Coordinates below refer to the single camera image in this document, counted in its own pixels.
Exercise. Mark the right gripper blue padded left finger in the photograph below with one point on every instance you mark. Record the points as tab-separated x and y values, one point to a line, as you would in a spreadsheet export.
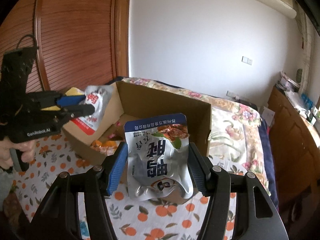
116	171

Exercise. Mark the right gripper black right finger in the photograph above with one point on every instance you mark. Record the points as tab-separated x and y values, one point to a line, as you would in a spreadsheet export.
199	170

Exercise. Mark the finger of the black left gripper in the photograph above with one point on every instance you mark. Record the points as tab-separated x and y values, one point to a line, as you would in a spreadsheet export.
76	111

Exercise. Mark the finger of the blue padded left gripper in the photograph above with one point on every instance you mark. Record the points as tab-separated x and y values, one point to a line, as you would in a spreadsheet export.
70	100

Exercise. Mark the silver blue duck snack pouch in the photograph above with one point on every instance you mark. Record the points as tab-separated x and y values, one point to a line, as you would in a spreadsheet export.
158	149

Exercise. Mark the pink snack pack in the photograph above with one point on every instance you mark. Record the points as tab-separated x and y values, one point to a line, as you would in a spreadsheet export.
109	141

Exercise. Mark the person's left hand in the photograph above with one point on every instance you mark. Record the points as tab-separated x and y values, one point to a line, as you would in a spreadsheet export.
24	151

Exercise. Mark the yellow plush toy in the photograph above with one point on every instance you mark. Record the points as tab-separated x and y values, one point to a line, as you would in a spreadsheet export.
70	92

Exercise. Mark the floral quilt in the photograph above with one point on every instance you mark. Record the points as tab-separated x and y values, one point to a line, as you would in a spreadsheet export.
234	140

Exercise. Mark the orange print bed sheet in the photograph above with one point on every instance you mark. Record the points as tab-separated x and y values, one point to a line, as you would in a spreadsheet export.
151	219

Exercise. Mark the dark blue blanket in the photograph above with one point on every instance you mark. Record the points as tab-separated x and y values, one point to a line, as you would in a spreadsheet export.
268	162

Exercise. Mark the wooden window cabinet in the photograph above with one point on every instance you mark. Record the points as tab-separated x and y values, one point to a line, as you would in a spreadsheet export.
295	154

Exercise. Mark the white wall switch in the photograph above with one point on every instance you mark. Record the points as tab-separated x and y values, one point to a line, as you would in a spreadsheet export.
246	60

